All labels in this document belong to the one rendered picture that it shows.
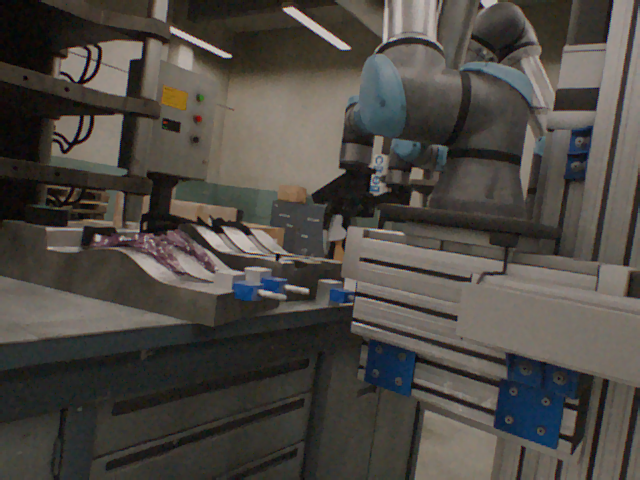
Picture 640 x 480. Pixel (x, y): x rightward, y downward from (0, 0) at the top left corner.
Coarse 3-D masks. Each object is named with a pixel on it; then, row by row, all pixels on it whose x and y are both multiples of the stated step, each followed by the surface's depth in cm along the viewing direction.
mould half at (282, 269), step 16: (192, 224) 133; (208, 240) 128; (240, 240) 137; (272, 240) 149; (224, 256) 123; (240, 256) 120; (256, 256) 122; (272, 256) 129; (272, 272) 114; (288, 272) 115; (304, 272) 119; (320, 272) 124; (336, 272) 130; (304, 288) 120
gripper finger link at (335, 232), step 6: (336, 216) 116; (342, 216) 116; (330, 222) 115; (336, 222) 115; (330, 228) 115; (336, 228) 115; (342, 228) 114; (324, 234) 116; (330, 234) 115; (336, 234) 115; (342, 234) 114; (324, 240) 116; (330, 240) 115; (336, 240) 114; (324, 246) 116; (324, 252) 116
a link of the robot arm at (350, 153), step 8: (344, 144) 115; (352, 144) 113; (344, 152) 115; (352, 152) 113; (360, 152) 113; (368, 152) 114; (344, 160) 115; (352, 160) 114; (360, 160) 114; (368, 160) 115
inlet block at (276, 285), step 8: (248, 272) 100; (256, 272) 100; (264, 272) 101; (248, 280) 100; (256, 280) 100; (264, 280) 99; (272, 280) 99; (280, 280) 99; (264, 288) 99; (272, 288) 99; (280, 288) 99; (288, 288) 99; (296, 288) 99
